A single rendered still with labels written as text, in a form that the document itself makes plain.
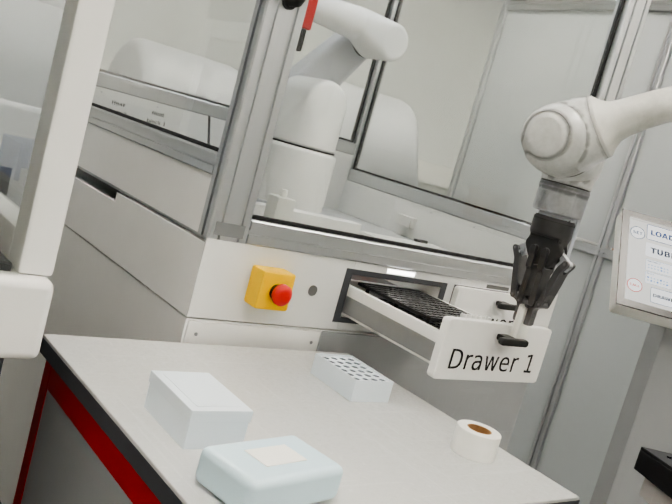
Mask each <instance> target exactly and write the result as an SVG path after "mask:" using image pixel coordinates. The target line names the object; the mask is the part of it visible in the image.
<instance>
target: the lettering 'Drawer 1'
mask: <svg viewBox="0 0 672 504"><path fill-rule="evenodd" d="M455 351H459V352H460V353H461V358H460V361H459V363H458V364H457V365H456V366H450V365H451V362H452V359H453V355H454V352H455ZM477 357H480V359H481V360H480V361H475V362H473V364H472V367H471V368H472V370H477V369H478V370H480V366H481V363H482V356H481V355H477V356H475V358H477ZM529 357H531V358H530V361H529V364H528V367H527V370H524V371H523V373H530V372H531V371H528V370H529V367H530V364H531V361H532V357H533V355H528V358H529ZM499 358H500V357H498V358H497V360H496V362H495V364H494V366H493V363H494V357H493V356H492V358H491V360H490V362H489V364H488V366H487V363H488V356H486V364H485V370H486V371H487V369H488V367H489V365H490V363H491V361H492V365H491V371H493V370H494V368H495V366H496V364H497V362H498V360H499ZM462 359H463V351H462V350H460V349H453V351H452V355H451V358H450V361H449V365H448V368H449V369H454V368H457V367H458V366H459V365H460V364H461V362H462ZM505 359H507V360H508V362H507V363H502V362H503V360H505ZM475 363H479V366H478V367H477V368H474V364H475ZM501 365H509V358H508V357H505V358H503V359H502V360H501V362H500V365H499V370H500V371H501V372H505V371H506V370H507V369H505V370H502V369H501Z"/></svg>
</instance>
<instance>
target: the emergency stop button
mask: <svg viewBox="0 0 672 504"><path fill-rule="evenodd" d="M271 298H272V302H273V303H274V304H275V305H277V306H285V305H286V304H288V303H289V301H290V300H291V298H292V290H291V288H290V287H289V286H287V285H285V284H280V285H278V286H276V287H275V288H274V290H273V291H272V294H271Z"/></svg>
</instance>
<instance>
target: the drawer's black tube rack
mask: <svg viewBox="0 0 672 504"><path fill-rule="evenodd" d="M358 285H359V286H361V287H363V288H365V289H366V291H365V292H366V293H368V294H369V291H371V292H373V293H375V294H377V295H379V296H381V297H383V298H385V299H381V298H378V299H380V300H382V301H384V302H386V303H388V304H390V305H392V306H393V307H395V308H397V309H399V310H401V311H403V312H405V313H407V314H409V315H411V316H413V317H415V318H417V319H419V320H421V321H423V322H425V323H427V324H429V325H431V326H433V327H435V328H437V329H439V330H440V326H441V323H442V322H438V321H429V320H427V319H425V318H423V316H424V314H426V315H435V316H444V317H445V316H454V317H460V315H461V313H464V314H469V313H467V312H465V311H463V310H460V309H458V308H456V307H454V306H452V305H450V304H447V303H445V302H443V301H441V300H439V299H437V298H434V297H432V296H430V295H428V294H426V293H424V292H421V291H419V290H413V289H406V288H399V287H392V286H385V285H377V284H370V283H363V282H358Z"/></svg>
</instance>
